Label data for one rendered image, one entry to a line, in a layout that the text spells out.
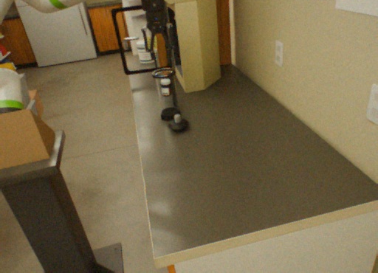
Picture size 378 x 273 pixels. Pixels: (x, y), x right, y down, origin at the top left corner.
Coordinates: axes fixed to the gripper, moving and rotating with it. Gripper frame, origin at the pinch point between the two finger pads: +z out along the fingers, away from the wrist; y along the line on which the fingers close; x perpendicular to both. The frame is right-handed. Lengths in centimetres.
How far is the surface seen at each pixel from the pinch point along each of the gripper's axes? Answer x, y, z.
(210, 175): 51, -6, 28
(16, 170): 21, 66, 28
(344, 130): 51, -56, 22
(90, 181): -94, 69, 123
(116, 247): -13, 47, 120
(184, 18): -25.3, -16.5, -11.4
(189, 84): -25.2, -15.2, 23.6
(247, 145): 38, -24, 28
